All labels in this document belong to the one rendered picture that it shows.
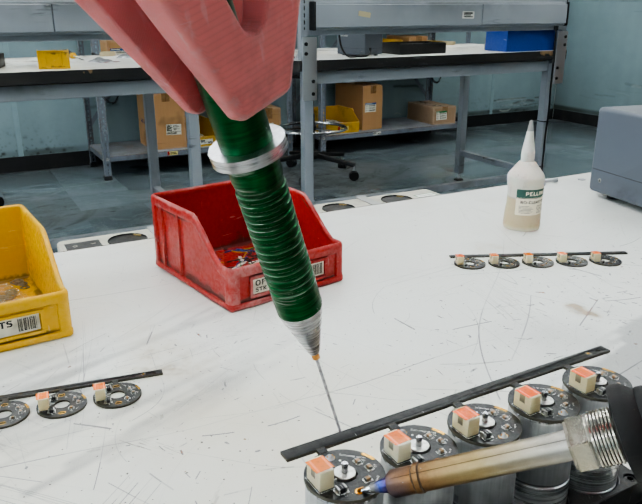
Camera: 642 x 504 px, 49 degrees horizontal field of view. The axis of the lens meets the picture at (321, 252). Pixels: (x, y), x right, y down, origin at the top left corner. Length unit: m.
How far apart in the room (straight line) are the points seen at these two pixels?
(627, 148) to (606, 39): 5.49
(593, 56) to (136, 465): 6.11
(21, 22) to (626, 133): 1.97
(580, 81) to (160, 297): 6.02
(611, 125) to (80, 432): 0.61
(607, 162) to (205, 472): 0.58
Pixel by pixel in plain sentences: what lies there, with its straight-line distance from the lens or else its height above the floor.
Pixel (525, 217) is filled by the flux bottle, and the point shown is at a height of 0.76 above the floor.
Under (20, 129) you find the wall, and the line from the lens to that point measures 4.61.
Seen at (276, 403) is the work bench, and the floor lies 0.75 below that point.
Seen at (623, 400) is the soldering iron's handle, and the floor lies 0.86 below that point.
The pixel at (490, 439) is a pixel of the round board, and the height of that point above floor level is 0.81.
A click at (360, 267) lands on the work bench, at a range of 0.56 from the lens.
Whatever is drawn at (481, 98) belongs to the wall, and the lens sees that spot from 6.04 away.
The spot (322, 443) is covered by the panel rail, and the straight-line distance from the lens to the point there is 0.24.
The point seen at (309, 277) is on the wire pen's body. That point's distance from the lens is 0.16.
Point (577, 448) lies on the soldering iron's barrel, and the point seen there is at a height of 0.84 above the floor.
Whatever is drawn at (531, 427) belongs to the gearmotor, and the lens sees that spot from 0.26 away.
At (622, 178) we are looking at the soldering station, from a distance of 0.78.
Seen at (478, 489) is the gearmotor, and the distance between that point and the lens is 0.25.
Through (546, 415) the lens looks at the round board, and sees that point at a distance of 0.26.
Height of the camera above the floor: 0.95
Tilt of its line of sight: 19 degrees down
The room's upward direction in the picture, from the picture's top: straight up
